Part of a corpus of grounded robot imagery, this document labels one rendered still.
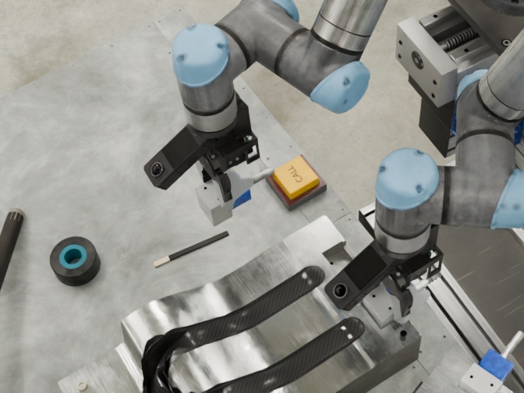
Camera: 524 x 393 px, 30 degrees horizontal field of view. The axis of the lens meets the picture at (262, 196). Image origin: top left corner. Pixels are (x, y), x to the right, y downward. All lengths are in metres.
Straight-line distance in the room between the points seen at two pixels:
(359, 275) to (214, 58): 0.36
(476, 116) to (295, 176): 0.51
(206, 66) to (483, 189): 0.38
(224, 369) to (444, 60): 0.63
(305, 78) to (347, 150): 1.48
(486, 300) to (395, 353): 0.84
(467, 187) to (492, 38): 0.47
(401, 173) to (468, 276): 1.15
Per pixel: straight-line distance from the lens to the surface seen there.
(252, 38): 1.33
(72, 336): 1.66
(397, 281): 1.38
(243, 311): 1.54
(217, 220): 1.58
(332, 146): 2.77
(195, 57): 1.27
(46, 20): 3.22
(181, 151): 1.43
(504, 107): 1.26
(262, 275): 1.56
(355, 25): 1.26
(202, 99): 1.32
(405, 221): 1.25
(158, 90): 1.90
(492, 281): 2.34
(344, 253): 1.60
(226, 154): 1.44
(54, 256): 1.70
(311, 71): 1.28
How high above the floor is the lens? 2.26
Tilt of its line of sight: 58 degrees down
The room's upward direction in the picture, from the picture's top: 8 degrees counter-clockwise
